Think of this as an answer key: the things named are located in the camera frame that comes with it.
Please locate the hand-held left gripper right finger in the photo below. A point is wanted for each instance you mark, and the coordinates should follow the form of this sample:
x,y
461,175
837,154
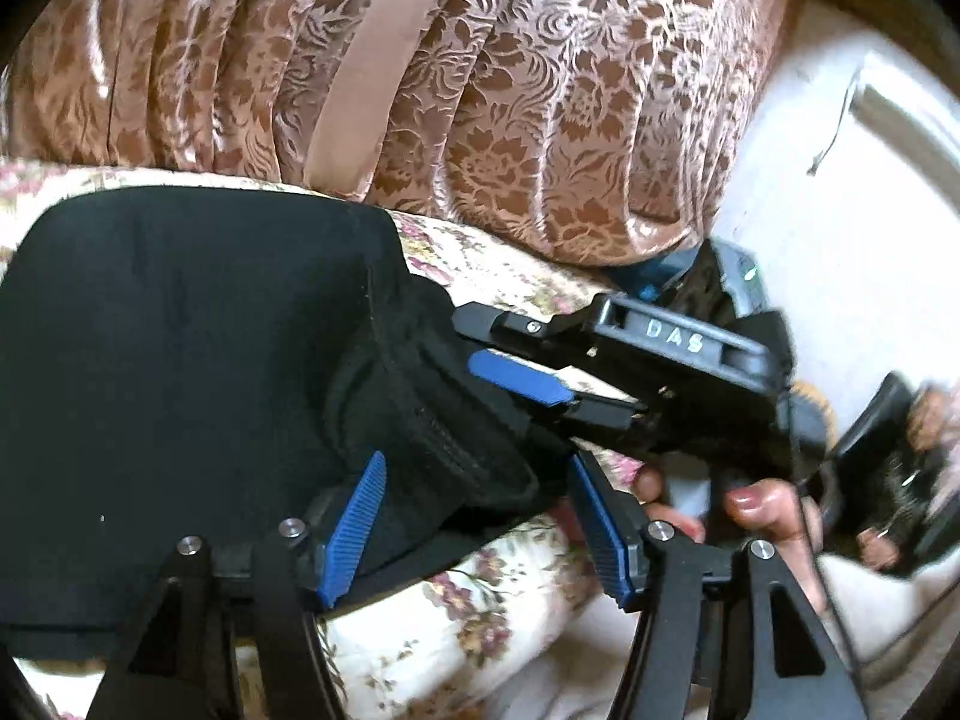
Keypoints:
x,y
600,532

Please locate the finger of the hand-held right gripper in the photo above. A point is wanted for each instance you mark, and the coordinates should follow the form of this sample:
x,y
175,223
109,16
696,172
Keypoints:
x,y
525,380
517,334

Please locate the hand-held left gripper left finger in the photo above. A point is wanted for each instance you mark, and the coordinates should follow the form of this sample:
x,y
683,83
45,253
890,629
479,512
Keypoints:
x,y
352,532

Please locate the black pants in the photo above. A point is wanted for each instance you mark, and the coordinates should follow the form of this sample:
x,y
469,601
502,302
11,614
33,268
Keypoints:
x,y
187,352

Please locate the person's right hand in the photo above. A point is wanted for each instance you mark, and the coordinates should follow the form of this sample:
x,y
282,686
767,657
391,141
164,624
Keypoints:
x,y
765,506

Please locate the floral bedsheet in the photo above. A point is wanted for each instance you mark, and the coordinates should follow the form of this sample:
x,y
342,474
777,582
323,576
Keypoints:
x,y
465,615

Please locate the brown floral curtain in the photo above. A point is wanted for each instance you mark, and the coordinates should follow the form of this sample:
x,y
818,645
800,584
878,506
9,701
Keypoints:
x,y
525,90

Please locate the grey metal pipe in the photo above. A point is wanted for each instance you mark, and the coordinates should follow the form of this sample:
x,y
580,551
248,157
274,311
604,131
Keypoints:
x,y
915,116

